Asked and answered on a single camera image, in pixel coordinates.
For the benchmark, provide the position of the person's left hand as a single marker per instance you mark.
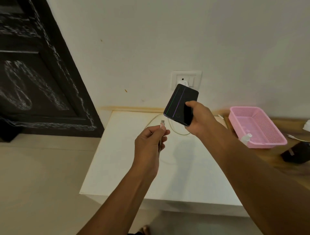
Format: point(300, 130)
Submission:
point(147, 150)

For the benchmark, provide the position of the person's right hand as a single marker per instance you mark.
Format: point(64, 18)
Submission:
point(203, 121)

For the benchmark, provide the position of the black smartphone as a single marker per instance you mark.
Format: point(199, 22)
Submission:
point(176, 104)

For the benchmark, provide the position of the white charger adapter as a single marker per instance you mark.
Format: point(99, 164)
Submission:
point(185, 84)

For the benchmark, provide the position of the clear spray bottle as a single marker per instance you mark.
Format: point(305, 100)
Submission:
point(247, 138)

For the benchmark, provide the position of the person's right forearm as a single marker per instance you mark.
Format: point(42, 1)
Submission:
point(254, 174)

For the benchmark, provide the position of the person's left forearm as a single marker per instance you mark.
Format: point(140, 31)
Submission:
point(116, 213)

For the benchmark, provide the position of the person's left foot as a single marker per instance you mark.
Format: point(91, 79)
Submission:
point(145, 230)

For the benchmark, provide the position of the pink plastic basket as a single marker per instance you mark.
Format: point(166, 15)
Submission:
point(261, 126)

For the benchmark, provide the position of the brown wooden board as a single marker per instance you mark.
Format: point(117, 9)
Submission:
point(273, 155)

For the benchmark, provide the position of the black power bank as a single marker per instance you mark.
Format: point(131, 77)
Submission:
point(298, 152)

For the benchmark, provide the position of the white crumpled tissue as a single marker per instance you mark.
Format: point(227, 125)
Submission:
point(307, 126)

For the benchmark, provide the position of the black carved door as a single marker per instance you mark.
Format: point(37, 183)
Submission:
point(36, 84)

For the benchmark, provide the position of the white wall socket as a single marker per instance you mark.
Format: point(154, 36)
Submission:
point(174, 75)

